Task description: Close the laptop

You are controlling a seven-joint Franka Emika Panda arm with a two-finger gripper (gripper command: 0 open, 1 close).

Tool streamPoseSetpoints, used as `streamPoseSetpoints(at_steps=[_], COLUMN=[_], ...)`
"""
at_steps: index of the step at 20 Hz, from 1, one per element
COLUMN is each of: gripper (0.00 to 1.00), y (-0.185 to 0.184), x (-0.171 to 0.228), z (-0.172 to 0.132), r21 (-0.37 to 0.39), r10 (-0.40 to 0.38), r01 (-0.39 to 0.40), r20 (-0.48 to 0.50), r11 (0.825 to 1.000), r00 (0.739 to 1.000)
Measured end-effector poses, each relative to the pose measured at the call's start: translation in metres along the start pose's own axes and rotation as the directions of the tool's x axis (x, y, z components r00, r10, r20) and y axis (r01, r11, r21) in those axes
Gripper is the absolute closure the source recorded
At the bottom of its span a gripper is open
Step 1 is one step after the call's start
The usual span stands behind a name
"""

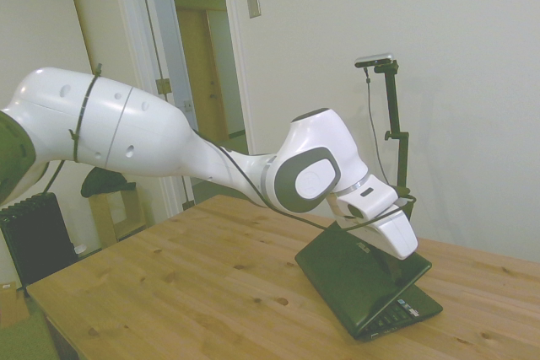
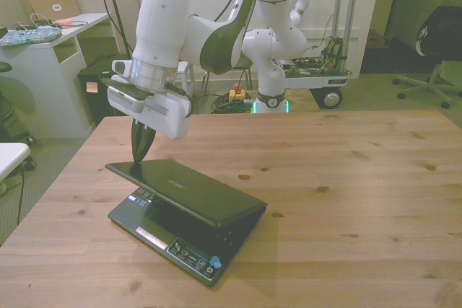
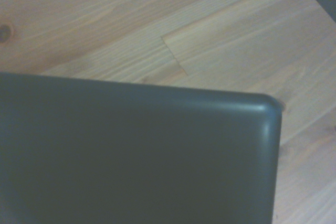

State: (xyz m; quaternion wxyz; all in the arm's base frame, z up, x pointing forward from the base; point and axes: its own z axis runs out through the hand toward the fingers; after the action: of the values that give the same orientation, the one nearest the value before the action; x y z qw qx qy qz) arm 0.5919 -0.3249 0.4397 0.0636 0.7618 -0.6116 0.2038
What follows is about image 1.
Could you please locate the white open door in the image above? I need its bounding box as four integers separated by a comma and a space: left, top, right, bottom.
62, 0, 196, 213

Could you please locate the dark cloth bundle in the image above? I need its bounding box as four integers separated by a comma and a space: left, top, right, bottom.
80, 166, 138, 199

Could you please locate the silver exterior camera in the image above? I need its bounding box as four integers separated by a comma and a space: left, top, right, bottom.
354, 52, 397, 69

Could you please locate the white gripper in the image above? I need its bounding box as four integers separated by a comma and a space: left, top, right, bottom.
370, 209, 419, 261

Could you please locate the black camera stand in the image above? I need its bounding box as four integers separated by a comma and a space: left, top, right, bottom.
372, 60, 417, 220

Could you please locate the black camera cable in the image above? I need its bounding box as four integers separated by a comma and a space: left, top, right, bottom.
362, 66, 396, 187

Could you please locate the black zip tie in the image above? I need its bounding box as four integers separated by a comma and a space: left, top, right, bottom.
68, 63, 105, 164

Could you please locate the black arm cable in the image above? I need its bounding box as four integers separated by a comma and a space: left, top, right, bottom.
41, 140, 417, 233

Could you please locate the black laptop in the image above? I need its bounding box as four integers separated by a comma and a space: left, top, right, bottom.
294, 220, 444, 341

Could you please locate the open cardboard box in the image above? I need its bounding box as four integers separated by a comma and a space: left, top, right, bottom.
87, 185, 148, 248

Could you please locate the black radiator heater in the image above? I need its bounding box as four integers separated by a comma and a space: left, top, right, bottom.
0, 191, 79, 287

